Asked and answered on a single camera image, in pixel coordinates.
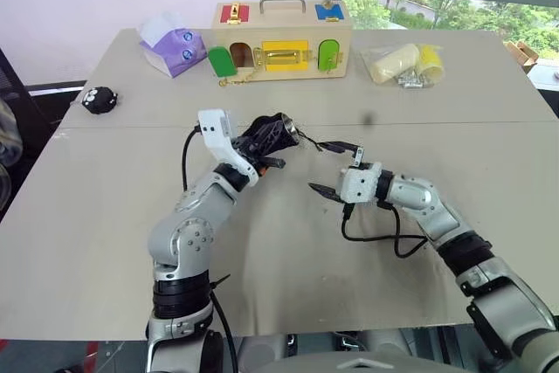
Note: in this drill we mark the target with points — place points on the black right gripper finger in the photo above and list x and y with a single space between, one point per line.
340 146
325 191

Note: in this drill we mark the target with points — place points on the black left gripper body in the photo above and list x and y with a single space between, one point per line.
245 148

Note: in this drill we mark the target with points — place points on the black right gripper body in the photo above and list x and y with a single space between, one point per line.
358 158

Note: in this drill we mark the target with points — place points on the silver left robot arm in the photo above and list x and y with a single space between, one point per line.
188 233

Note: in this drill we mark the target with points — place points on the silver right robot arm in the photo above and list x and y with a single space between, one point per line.
463 237

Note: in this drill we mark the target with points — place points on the small metal hardware pieces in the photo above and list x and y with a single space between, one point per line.
410 80

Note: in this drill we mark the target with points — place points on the wooden lock box toy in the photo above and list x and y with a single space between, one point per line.
279 36

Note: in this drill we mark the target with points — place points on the cream plastic cylinder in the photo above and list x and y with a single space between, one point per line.
393 63

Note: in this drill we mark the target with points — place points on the clear plastic bag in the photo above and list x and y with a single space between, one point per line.
402 65

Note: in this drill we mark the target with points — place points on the yellow plastic cylinder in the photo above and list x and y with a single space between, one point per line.
431 60

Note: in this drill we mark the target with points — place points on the purple tissue pack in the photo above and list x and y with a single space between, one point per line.
174 47

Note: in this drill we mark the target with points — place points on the black plush toy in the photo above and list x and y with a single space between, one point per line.
99 101

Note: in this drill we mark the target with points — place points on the grey robot torso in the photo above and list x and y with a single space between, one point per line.
393 357

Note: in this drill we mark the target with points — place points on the cardboard box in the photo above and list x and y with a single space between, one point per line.
522 54

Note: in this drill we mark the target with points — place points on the mottled fabric bundle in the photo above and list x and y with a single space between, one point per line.
8 150

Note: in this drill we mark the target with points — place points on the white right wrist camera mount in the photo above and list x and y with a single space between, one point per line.
361 183

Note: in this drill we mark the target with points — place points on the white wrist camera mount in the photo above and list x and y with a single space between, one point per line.
218 130
361 183

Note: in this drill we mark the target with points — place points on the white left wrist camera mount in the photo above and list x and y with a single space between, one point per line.
218 130

